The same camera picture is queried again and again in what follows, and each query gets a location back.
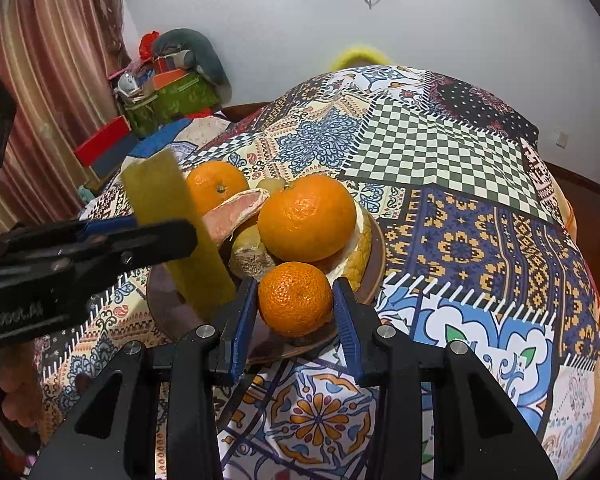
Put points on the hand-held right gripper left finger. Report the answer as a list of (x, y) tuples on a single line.
[(242, 320)]

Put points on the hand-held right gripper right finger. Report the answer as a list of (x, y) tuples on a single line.
[(347, 330)]

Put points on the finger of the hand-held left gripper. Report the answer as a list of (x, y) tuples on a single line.
[(100, 226), (150, 242)]

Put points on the green sugarcane piece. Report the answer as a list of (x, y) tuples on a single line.
[(250, 255), (167, 190)]

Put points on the purple plate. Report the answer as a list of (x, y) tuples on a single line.
[(167, 305)]

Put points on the pomelo wedge with rind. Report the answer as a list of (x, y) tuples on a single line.
[(360, 250)]

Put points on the large orange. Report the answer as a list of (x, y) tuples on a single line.
[(215, 185), (307, 217)]

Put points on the peeled pomelo segment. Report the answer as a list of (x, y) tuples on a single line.
[(235, 212)]

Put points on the person's left hand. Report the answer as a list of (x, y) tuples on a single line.
[(22, 392)]

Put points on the red box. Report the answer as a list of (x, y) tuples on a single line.
[(102, 140)]

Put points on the blue patchwork quilt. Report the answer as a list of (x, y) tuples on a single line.
[(190, 132)]

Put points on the green patterned storage box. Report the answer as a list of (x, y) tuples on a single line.
[(180, 102)]

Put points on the orange box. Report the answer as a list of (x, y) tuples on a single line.
[(167, 80)]

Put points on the patchwork printed blanket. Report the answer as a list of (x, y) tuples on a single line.
[(455, 210)]

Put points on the striped red curtain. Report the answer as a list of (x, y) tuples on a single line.
[(55, 60)]

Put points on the red plastic bag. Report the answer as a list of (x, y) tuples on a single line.
[(149, 44)]

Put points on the grey long pillow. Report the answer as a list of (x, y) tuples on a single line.
[(205, 52)]

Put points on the white wall outlet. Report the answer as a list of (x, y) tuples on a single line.
[(561, 139)]

